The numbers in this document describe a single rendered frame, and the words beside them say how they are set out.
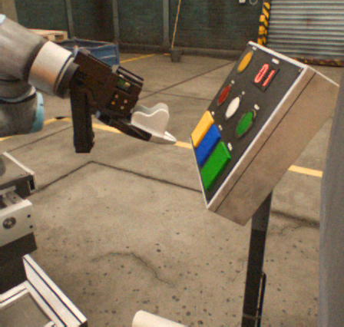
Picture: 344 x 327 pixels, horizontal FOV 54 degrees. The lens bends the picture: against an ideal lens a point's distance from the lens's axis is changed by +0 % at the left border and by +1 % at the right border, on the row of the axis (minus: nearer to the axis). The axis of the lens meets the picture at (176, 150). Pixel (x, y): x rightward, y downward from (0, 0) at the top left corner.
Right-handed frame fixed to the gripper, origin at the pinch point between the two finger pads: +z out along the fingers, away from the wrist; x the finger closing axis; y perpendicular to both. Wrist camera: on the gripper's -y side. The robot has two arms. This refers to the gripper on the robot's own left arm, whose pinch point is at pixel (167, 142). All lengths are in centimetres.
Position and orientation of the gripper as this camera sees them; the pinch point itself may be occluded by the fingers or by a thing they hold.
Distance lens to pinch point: 60.0
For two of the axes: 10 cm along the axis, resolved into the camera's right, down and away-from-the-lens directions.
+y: 5.0, -8.0, -3.3
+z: 8.6, 4.4, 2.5
